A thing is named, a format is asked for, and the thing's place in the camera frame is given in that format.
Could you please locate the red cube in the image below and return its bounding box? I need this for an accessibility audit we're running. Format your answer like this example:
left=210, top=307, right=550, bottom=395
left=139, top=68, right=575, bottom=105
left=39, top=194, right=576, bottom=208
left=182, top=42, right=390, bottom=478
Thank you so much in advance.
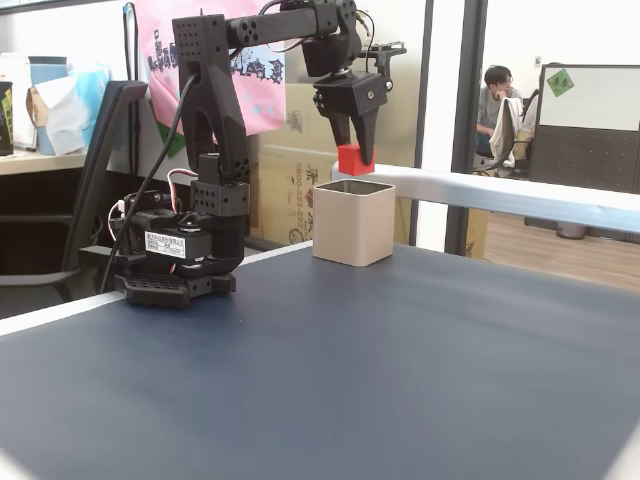
left=337, top=143, right=376, bottom=177

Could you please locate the beige metal square container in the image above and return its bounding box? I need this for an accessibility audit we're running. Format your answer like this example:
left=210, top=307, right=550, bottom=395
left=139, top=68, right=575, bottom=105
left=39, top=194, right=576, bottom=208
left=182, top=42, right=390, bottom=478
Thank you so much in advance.
left=311, top=180, right=397, bottom=268

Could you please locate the cardboard box with black print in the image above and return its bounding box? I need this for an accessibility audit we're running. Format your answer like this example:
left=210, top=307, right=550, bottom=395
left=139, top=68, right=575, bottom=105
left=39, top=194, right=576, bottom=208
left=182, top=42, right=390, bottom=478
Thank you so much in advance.
left=283, top=82, right=342, bottom=149

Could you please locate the cardboard box with red print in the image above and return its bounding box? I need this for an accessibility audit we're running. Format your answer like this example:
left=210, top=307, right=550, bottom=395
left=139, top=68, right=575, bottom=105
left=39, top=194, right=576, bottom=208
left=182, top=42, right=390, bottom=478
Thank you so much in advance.
left=247, top=142, right=321, bottom=247

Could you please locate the white hanging garment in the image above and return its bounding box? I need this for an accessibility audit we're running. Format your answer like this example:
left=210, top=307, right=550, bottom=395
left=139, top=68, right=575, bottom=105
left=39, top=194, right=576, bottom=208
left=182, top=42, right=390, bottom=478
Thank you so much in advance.
left=488, top=97, right=525, bottom=169

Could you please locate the green paper sheet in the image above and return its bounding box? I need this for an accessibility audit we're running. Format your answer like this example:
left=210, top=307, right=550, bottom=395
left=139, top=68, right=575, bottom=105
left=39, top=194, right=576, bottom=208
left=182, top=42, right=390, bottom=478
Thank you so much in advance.
left=155, top=117, right=185, bottom=160

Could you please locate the green square sticker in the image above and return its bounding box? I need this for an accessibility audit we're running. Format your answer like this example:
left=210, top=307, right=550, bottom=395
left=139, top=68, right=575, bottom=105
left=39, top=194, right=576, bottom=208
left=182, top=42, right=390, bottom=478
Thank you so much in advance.
left=545, top=67, right=578, bottom=99

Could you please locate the pink printed poster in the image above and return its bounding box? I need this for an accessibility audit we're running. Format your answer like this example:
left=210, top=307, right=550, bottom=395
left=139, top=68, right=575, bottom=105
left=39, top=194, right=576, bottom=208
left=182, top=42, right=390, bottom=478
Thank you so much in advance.
left=134, top=0, right=289, bottom=139

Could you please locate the black vertical pole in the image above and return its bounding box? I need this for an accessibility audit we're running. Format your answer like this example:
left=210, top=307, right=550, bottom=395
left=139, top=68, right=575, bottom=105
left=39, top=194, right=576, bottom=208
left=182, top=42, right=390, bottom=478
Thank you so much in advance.
left=122, top=1, right=141, bottom=176

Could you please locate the grey white office partition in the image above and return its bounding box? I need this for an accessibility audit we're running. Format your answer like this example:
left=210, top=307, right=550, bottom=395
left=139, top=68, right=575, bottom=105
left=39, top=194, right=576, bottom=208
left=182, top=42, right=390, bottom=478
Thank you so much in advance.
left=524, top=62, right=640, bottom=234

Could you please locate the black office chair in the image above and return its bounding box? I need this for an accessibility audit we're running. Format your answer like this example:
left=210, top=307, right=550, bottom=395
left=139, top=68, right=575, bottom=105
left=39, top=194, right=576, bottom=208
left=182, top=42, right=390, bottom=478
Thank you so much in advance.
left=0, top=79, right=151, bottom=307

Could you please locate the dark blue-grey table mat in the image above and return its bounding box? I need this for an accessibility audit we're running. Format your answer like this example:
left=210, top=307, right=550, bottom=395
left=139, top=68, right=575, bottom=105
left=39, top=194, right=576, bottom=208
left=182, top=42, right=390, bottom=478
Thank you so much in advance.
left=0, top=242, right=640, bottom=480

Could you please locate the white crumpled paper bag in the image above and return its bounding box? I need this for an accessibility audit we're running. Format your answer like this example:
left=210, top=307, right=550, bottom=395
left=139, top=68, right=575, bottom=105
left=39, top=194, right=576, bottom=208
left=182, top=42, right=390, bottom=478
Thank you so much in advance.
left=32, top=69, right=97, bottom=156

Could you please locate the wooden desk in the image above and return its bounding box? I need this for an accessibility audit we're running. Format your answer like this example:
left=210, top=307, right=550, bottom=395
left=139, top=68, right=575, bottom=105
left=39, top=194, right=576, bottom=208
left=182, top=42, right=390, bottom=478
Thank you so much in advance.
left=0, top=148, right=91, bottom=177

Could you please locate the dark box with yellow print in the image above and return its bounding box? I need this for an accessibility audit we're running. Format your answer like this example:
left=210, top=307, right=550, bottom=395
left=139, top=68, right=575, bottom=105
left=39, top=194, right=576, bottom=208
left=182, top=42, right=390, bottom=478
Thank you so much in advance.
left=0, top=79, right=17, bottom=156

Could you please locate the wrist camera circuit board module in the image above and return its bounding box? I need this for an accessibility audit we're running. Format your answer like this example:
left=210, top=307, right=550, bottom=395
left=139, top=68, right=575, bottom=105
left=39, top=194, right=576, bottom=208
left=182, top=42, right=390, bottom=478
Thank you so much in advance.
left=362, top=41, right=409, bottom=92

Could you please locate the black camera cable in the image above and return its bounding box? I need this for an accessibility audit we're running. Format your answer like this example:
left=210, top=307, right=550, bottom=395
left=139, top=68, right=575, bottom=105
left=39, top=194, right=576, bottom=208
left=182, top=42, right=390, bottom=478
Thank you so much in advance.
left=355, top=7, right=377, bottom=74

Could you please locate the grey window frame post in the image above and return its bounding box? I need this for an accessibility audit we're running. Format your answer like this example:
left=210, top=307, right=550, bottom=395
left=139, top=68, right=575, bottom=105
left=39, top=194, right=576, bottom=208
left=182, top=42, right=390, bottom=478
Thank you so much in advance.
left=412, top=0, right=437, bottom=171

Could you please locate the white red servo cable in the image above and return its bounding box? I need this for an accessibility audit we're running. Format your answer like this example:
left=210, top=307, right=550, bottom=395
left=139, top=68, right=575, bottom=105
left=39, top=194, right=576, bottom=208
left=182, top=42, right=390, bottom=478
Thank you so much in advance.
left=167, top=168, right=200, bottom=211
left=257, top=0, right=306, bottom=54
left=107, top=198, right=127, bottom=237

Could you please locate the black door frame post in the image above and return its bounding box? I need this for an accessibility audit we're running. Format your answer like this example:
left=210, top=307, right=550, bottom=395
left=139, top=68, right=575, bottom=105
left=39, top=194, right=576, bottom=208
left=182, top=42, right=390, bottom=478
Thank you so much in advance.
left=444, top=0, right=490, bottom=257

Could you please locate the white horizontal frame bar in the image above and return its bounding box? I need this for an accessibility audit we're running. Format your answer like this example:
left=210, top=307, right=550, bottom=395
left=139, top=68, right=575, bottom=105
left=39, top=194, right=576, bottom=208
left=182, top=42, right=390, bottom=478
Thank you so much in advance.
left=330, top=162, right=640, bottom=236

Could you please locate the black power cable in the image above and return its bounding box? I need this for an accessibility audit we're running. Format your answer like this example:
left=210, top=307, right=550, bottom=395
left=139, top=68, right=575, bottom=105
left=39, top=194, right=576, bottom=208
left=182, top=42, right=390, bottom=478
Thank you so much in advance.
left=99, top=72, right=201, bottom=296

